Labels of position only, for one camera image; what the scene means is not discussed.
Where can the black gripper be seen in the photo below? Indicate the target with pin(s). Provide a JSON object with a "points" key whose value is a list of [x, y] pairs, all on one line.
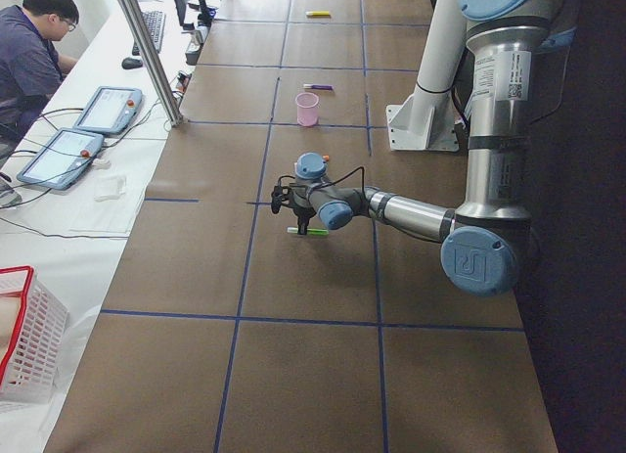
{"points": [[301, 215]]}

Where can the green highlighter pen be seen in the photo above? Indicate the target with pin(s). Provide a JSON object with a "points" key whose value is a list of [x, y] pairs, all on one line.
{"points": [[309, 232]]}

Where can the yellow highlighter pen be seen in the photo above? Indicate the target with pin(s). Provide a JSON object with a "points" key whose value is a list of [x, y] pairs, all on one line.
{"points": [[318, 14]]}

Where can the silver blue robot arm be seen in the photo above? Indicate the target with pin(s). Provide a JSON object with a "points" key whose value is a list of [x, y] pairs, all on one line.
{"points": [[478, 64]]}

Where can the pink mesh pen holder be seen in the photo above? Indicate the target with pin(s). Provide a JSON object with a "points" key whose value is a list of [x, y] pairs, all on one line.
{"points": [[307, 104]]}

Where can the purple highlighter pen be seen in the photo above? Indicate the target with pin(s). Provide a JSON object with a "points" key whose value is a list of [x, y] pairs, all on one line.
{"points": [[320, 87]]}

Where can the far teach pendant tablet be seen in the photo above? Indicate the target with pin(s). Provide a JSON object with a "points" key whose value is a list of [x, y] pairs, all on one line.
{"points": [[110, 110]]}

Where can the teach pendant tablet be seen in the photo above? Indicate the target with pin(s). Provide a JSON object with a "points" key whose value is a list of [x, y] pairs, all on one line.
{"points": [[62, 160], [110, 110]]}

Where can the black computer mouse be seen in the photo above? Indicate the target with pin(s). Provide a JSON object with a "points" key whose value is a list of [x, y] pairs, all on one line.
{"points": [[131, 63]]}

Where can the black keyboard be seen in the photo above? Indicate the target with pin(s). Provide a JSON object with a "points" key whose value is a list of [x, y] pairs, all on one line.
{"points": [[155, 24]]}

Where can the near teach pendant tablet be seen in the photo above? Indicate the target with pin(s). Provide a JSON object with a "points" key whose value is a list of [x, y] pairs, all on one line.
{"points": [[62, 160]]}

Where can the computer monitor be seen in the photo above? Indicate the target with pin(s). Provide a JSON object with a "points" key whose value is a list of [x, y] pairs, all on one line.
{"points": [[205, 14]]}

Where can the red white plastic basket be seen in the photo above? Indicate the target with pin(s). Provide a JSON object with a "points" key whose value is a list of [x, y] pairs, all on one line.
{"points": [[33, 322]]}

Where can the seated man in blue shirt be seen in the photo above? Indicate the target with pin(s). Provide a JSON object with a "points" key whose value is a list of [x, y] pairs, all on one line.
{"points": [[32, 69]]}

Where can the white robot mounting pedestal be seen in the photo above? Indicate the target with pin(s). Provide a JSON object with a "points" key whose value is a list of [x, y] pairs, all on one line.
{"points": [[425, 121]]}

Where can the aluminium frame post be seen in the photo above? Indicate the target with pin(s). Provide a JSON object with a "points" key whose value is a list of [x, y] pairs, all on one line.
{"points": [[133, 14]]}

